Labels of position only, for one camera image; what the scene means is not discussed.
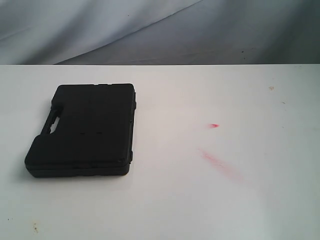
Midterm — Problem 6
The black plastic tool case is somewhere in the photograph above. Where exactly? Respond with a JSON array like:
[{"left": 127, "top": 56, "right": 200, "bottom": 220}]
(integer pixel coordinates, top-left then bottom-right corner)
[{"left": 24, "top": 83, "right": 137, "bottom": 178}]

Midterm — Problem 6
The white backdrop cloth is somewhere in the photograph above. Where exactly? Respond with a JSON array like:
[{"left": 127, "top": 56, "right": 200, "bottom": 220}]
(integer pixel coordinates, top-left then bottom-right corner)
[{"left": 0, "top": 0, "right": 320, "bottom": 65}]

